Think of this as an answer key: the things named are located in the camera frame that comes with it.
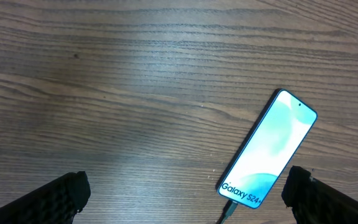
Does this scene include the Galaxy smartphone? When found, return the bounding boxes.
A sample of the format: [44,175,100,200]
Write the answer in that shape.
[217,89,318,208]

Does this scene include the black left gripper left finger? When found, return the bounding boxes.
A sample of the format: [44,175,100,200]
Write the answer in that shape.
[0,171,91,224]

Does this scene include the black charger cable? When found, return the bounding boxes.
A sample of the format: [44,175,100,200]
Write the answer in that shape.
[215,200,239,224]

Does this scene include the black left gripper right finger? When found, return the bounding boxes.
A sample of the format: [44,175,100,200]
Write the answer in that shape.
[282,166,358,224]

